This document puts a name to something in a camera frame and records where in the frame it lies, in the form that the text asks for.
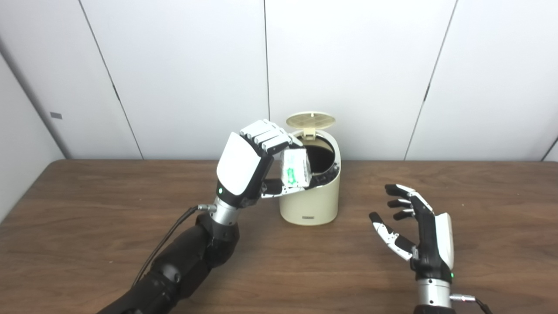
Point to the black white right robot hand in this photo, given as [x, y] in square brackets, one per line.
[429, 244]

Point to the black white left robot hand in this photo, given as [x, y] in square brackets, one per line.
[237, 165]

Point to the white green milk carton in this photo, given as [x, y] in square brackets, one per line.
[295, 168]

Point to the cream-colored round bin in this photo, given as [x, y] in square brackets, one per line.
[311, 205]

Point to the cream round bin lid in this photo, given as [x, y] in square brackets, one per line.
[310, 119]

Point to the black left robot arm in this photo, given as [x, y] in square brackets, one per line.
[187, 257]

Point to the small grey wall plate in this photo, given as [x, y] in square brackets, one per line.
[56, 115]

